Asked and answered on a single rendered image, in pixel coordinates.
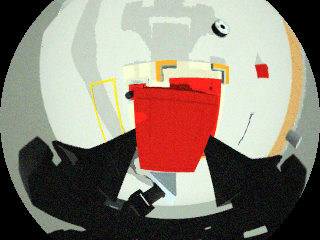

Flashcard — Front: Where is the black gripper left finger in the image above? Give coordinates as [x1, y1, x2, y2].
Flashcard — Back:
[52, 128, 137, 203]

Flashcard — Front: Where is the black toy tyre with white hub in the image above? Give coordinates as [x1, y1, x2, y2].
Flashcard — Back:
[212, 20, 231, 37]

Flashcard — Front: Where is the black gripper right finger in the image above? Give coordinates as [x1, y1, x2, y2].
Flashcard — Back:
[204, 135, 283, 208]

